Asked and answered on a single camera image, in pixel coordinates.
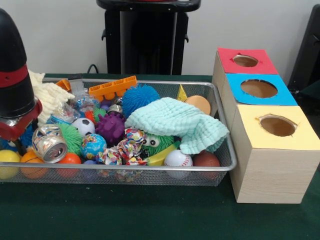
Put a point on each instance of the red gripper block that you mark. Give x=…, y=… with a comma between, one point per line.
x=10, y=132

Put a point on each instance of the blue spiky ball with eyes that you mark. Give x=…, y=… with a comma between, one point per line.
x=28, y=136

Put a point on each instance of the crushed silver drink can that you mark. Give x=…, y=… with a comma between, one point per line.
x=50, y=145

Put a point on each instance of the cream muslin cloth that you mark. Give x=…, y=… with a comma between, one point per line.
x=47, y=97

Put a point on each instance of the mint green muslin cloth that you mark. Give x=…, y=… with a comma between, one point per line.
x=175, y=120

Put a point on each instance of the toy hamburger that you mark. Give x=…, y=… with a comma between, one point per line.
x=200, y=102

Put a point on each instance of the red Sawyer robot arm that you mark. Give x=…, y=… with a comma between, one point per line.
x=12, y=50

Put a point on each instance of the wooden box with three holes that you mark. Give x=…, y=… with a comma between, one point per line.
x=272, y=175

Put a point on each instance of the orange toy basketball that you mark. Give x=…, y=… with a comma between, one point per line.
x=31, y=157

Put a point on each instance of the yellow smooth ball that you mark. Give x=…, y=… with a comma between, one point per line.
x=8, y=158

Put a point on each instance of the orange red smooth ball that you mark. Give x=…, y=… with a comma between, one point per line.
x=71, y=158

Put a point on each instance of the small toy soccer ball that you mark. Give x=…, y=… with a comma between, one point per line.
x=83, y=126

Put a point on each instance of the blue globe ball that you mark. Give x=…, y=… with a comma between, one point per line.
x=93, y=146

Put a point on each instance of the purple spiky ball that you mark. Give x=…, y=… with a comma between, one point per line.
x=110, y=128

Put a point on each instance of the multicolour patterned cloth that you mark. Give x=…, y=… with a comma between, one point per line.
x=127, y=147

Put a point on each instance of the plain blue spiky ball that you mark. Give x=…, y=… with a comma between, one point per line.
x=140, y=96

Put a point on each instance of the white toy baseball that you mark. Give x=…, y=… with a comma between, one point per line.
x=178, y=158

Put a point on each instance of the brown toy football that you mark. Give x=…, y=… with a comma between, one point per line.
x=207, y=159

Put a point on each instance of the dark green side table cloth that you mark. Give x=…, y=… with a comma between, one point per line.
x=312, y=91

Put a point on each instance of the black flat monitor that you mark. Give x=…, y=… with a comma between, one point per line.
x=307, y=50

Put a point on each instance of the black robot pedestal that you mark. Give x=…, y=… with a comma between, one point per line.
x=150, y=37

